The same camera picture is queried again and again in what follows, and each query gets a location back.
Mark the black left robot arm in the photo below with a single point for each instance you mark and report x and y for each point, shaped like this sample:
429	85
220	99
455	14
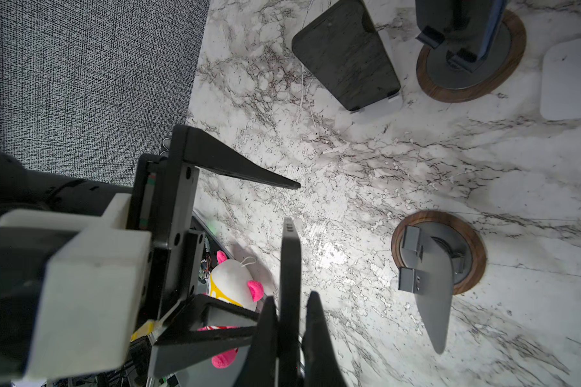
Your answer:
24	253

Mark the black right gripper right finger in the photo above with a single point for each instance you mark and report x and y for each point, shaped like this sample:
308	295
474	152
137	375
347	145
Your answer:
320	368

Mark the empty grey wood-base stand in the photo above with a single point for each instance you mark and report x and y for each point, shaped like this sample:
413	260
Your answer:
438	256

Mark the white phone stand right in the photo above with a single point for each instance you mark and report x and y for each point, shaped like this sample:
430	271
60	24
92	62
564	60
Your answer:
561	82

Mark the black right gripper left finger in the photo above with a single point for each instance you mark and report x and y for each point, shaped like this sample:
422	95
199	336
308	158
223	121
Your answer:
259	369

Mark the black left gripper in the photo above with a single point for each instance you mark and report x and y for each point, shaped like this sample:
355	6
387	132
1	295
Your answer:
162	204

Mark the pink white plush toy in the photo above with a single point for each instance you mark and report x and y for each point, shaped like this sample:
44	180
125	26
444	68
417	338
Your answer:
231	282

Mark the grey wood-base stand rear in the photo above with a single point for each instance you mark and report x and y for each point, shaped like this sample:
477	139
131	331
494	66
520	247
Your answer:
469	48

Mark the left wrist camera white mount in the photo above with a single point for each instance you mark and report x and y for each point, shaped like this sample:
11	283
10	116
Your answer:
91	293

